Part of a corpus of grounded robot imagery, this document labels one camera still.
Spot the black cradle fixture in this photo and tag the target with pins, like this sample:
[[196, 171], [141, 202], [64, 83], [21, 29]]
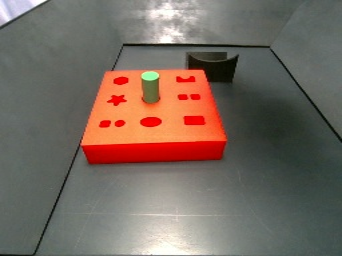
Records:
[[216, 64]]

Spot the red shape sorter block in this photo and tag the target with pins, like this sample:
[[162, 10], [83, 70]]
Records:
[[176, 129]]

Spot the green cylinder peg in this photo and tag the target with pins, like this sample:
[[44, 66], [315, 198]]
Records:
[[150, 86]]

